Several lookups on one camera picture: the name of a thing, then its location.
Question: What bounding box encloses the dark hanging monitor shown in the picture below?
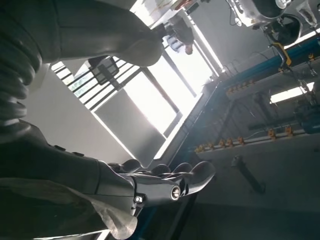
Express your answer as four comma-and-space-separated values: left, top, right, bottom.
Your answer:
88, 55, 120, 86

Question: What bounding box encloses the person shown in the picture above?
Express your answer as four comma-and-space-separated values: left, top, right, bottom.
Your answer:
159, 14, 195, 56

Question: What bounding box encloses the ceiling light strip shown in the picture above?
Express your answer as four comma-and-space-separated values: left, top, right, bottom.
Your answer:
269, 82, 315, 104

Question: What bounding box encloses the yellow safety hook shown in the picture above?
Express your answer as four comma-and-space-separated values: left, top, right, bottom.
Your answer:
272, 42, 293, 67

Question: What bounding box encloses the silver black robot upper body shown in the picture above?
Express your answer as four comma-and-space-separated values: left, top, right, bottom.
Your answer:
226, 0, 320, 47

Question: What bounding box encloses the black ceiling bracket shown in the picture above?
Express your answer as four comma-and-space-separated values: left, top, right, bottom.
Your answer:
231, 154, 266, 195

